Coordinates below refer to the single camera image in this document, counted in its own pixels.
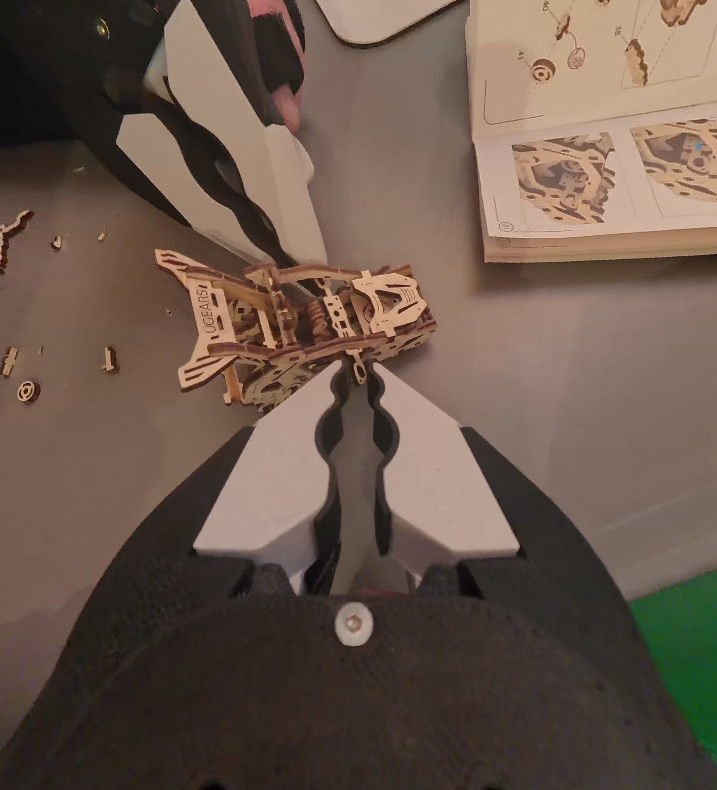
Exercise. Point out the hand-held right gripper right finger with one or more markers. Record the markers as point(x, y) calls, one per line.
point(451, 487)

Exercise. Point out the person's left forearm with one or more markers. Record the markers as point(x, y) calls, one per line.
point(13, 80)

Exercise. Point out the wooden mechanical model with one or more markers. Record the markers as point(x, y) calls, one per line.
point(389, 302)

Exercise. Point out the green plastic bin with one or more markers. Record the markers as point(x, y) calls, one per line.
point(704, 648)

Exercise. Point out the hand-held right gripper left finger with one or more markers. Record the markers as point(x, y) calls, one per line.
point(259, 487)

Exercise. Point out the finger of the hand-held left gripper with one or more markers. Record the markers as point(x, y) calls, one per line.
point(222, 74)
point(167, 173)

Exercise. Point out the small T-shaped wooden piece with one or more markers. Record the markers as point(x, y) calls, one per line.
point(109, 361)

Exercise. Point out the open instruction booklet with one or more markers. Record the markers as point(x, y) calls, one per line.
point(580, 80)

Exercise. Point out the small notched wooden block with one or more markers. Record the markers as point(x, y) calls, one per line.
point(8, 363)

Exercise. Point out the white tablet stand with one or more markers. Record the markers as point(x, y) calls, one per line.
point(383, 18)

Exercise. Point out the zigzag wooden piece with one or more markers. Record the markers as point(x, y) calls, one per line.
point(16, 222)

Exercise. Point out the person's left hand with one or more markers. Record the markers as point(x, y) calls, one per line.
point(289, 108)

